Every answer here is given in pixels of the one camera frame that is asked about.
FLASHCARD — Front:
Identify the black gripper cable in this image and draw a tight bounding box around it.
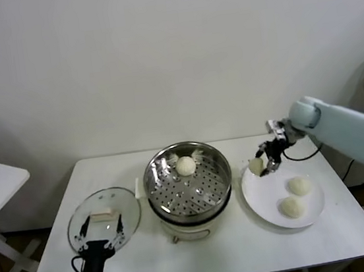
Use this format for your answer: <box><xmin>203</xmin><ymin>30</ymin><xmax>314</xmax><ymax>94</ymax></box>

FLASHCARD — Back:
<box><xmin>71</xmin><ymin>254</ymin><xmax>88</xmax><ymax>272</ymax></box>
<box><xmin>281</xmin><ymin>142</ymin><xmax>325</xmax><ymax>163</ymax></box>

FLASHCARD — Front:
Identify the round white plate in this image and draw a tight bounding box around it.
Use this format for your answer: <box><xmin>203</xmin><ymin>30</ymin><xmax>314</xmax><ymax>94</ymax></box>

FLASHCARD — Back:
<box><xmin>238</xmin><ymin>151</ymin><xmax>329</xmax><ymax>235</ymax></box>

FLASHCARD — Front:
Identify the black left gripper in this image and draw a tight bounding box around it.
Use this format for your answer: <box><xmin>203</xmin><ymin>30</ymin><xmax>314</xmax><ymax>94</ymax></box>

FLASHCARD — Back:
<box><xmin>72</xmin><ymin>211</ymin><xmax>130</xmax><ymax>272</ymax></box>

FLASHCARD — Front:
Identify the white steamed baozi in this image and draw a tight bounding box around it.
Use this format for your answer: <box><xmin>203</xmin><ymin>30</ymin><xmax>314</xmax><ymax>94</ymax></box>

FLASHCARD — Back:
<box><xmin>247</xmin><ymin>156</ymin><xmax>268</xmax><ymax>177</ymax></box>
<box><xmin>286</xmin><ymin>175</ymin><xmax>315</xmax><ymax>199</ymax></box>
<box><xmin>277</xmin><ymin>194</ymin><xmax>308</xmax><ymax>221</ymax></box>
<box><xmin>174</xmin><ymin>153</ymin><xmax>198</xmax><ymax>178</ymax></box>

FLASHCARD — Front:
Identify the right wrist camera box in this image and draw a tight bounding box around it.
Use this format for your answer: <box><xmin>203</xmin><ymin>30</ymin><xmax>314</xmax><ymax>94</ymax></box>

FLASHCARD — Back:
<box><xmin>264</xmin><ymin>117</ymin><xmax>287</xmax><ymax>142</ymax></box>

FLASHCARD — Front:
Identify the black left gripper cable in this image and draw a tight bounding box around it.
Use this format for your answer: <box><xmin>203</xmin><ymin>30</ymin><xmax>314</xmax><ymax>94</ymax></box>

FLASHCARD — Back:
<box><xmin>71</xmin><ymin>254</ymin><xmax>88</xmax><ymax>272</ymax></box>

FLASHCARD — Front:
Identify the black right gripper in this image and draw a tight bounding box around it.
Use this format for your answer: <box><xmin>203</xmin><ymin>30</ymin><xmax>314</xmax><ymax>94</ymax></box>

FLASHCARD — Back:
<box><xmin>254</xmin><ymin>135</ymin><xmax>296</xmax><ymax>178</ymax></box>

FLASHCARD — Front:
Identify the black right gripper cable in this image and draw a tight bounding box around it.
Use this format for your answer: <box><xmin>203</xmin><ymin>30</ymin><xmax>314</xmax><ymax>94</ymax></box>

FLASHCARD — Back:
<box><xmin>281</xmin><ymin>142</ymin><xmax>325</xmax><ymax>163</ymax></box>

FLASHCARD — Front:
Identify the steel steamer pot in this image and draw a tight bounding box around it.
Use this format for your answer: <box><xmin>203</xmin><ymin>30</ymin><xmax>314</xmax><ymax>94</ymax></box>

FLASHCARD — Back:
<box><xmin>133</xmin><ymin>158</ymin><xmax>250</xmax><ymax>248</ymax></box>

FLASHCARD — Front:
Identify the round glass pot lid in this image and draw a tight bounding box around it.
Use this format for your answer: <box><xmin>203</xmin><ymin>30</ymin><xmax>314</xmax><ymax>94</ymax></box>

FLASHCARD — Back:
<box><xmin>61</xmin><ymin>183</ymin><xmax>148</xmax><ymax>261</ymax></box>

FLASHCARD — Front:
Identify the stainless steel steamer basket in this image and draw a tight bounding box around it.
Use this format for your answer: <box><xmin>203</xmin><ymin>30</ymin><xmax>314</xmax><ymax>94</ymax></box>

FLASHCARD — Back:
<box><xmin>139</xmin><ymin>136</ymin><xmax>238</xmax><ymax>222</ymax></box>

